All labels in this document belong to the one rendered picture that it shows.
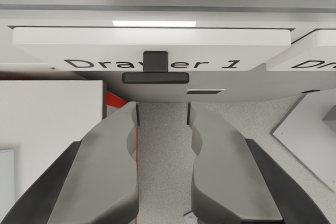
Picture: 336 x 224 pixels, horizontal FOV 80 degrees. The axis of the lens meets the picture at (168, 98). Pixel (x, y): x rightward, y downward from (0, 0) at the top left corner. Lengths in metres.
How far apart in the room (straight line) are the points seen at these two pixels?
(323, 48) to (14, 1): 0.30
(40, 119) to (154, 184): 0.85
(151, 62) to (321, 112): 1.25
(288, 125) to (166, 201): 0.78
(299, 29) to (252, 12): 0.08
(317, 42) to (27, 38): 0.30
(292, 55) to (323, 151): 1.14
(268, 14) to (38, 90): 0.37
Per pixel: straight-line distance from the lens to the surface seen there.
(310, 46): 0.28
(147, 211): 1.22
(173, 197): 1.20
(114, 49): 0.23
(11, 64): 0.43
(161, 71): 0.22
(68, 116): 0.40
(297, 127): 1.32
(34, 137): 0.43
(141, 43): 0.21
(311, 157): 1.38
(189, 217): 1.23
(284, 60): 0.31
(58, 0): 0.19
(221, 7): 0.20
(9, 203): 0.45
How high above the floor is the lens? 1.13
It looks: 83 degrees down
